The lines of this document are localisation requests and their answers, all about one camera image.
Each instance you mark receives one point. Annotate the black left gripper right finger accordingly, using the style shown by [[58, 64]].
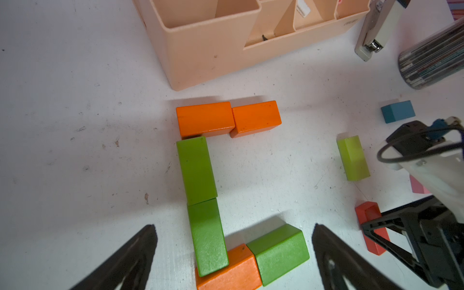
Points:
[[338, 264]]

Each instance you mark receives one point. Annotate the beige plastic file organizer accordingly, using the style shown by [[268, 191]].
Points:
[[198, 41]]

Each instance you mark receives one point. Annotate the orange block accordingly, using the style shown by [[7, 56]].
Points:
[[206, 120], [241, 274], [255, 118]]

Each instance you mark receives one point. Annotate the pink block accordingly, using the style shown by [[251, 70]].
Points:
[[417, 187]]

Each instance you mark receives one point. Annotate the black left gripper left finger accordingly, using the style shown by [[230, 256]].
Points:
[[128, 268]]

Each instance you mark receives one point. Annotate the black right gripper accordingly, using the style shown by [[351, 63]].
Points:
[[436, 240]]

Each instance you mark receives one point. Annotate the teal block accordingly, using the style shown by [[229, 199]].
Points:
[[398, 111]]

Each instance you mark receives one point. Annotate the grey stapler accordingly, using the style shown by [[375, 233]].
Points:
[[378, 25]]

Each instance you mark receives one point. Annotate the light green block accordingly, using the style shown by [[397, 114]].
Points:
[[353, 158]]

